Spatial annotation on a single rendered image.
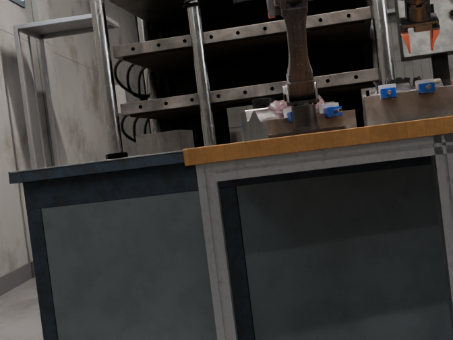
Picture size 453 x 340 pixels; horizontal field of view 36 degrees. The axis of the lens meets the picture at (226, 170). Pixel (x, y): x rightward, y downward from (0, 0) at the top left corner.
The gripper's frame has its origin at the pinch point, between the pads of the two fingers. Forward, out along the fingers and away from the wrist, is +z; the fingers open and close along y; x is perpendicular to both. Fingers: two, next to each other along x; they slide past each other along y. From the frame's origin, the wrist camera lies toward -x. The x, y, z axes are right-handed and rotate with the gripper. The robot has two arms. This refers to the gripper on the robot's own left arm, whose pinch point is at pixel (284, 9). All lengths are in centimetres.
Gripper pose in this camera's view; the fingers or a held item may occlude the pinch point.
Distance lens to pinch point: 225.2
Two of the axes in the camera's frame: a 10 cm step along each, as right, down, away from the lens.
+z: 0.6, -0.1, 10.0
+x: 1.2, 9.9, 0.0
